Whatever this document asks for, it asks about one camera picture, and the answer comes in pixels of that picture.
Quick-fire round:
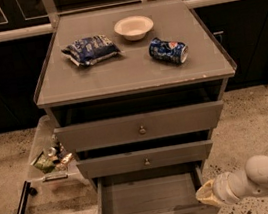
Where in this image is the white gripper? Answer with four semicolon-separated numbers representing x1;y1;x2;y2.
195;172;241;207

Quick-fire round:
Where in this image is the grey bottom drawer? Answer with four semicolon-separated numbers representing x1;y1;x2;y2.
97;162;218;214

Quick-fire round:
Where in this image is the grey drawer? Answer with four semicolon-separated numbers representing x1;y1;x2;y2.
50;84;223;151
97;162;218;214
76;132;213;179

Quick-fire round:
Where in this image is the grey middle drawer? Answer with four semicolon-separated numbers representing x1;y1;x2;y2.
76;132;213;179

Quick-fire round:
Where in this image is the grey drawer cabinet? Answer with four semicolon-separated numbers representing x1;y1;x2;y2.
20;0;253;197

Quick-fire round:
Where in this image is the grey top drawer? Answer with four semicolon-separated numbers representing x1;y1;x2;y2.
50;84;223;151

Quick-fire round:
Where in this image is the blue pepsi can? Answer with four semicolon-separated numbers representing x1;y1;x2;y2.
148;38;189;65

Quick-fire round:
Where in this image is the clear plastic storage bin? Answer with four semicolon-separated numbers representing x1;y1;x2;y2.
27;115;88;190

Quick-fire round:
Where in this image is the blue chip bag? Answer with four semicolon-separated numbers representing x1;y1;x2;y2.
61;35;120;67

